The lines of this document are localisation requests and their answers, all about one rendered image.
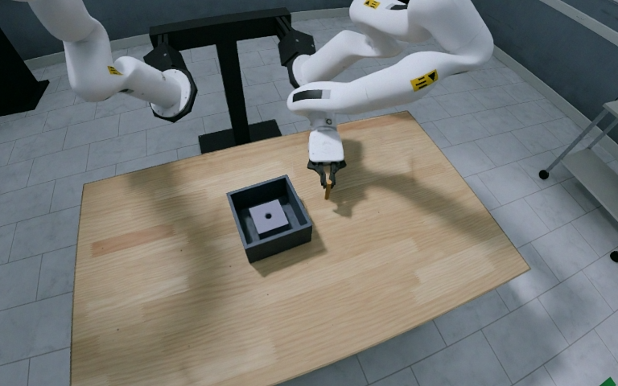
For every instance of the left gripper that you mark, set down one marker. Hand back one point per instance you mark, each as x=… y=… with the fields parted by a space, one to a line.
x=325 y=148

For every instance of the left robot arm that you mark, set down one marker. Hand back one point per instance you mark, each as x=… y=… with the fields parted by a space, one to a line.
x=389 y=27

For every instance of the tan wooden peg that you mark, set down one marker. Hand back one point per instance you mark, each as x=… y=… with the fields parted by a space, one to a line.
x=328 y=188

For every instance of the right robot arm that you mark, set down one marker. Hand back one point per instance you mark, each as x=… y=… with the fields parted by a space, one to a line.
x=92 y=74

